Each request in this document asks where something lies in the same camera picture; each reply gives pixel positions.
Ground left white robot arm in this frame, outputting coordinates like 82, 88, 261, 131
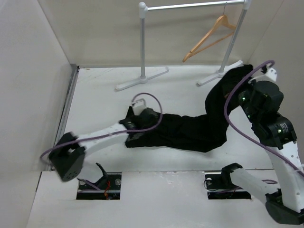
48, 107, 162, 190

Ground left metal table rail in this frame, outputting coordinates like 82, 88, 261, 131
46, 63, 79, 171

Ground black trousers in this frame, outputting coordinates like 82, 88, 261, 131
125, 65, 253, 152

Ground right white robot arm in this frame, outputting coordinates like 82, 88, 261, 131
220, 81, 304, 225

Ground right metal table rail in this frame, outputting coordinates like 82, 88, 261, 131
240, 65, 278, 170

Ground wooden clothes hanger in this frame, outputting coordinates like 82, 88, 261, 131
182, 1, 237, 63

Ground metal table rail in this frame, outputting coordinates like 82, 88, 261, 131
240, 65, 278, 170
46, 63, 79, 171

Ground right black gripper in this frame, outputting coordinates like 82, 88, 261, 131
221, 74, 259, 123

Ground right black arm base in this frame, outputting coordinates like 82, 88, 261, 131
203, 172, 251, 200

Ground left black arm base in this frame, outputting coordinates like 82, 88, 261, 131
76, 163, 122, 200

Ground white clothes rack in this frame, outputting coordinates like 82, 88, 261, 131
116, 0, 253, 92

